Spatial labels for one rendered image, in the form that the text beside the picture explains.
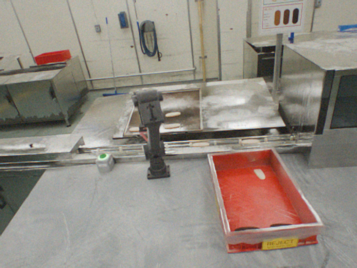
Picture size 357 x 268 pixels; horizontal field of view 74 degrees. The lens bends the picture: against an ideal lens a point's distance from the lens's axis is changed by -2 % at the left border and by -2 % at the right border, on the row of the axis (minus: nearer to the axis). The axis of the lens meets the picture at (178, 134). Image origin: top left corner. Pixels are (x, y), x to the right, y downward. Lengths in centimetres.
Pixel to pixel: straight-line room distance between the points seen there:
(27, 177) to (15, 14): 457
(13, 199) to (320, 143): 188
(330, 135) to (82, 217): 115
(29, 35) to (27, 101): 198
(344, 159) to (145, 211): 94
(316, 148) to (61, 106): 353
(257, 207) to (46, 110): 364
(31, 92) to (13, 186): 248
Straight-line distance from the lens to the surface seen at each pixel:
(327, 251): 102
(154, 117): 88
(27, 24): 591
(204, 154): 133
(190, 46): 496
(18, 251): 122
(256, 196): 113
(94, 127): 194
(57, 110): 413
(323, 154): 130
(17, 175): 182
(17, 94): 436
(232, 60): 476
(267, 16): 208
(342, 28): 396
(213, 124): 151
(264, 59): 300
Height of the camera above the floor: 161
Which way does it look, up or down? 30 degrees down
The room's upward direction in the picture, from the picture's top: 8 degrees counter-clockwise
